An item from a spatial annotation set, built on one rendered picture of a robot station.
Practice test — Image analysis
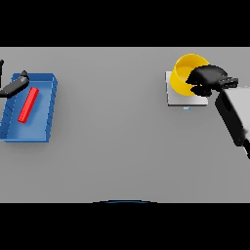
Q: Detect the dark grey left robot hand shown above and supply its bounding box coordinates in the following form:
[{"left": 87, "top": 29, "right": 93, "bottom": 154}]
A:
[{"left": 0, "top": 59, "right": 30, "bottom": 100}]

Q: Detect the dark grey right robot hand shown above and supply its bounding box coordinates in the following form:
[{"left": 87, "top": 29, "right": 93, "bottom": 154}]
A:
[{"left": 185, "top": 64, "right": 239, "bottom": 98}]

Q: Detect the yellow bowl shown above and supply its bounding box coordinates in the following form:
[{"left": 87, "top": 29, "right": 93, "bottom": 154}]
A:
[{"left": 169, "top": 53, "right": 211, "bottom": 97}]

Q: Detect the red beaker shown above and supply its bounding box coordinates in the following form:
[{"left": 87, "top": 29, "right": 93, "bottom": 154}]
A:
[{"left": 17, "top": 86, "right": 40, "bottom": 124}]

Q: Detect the pale square measuring scale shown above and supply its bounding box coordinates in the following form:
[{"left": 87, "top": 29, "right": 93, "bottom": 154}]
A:
[{"left": 165, "top": 70, "right": 209, "bottom": 107}]

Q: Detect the blue tray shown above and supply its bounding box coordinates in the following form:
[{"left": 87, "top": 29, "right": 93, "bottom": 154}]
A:
[{"left": 0, "top": 72, "right": 59, "bottom": 144}]

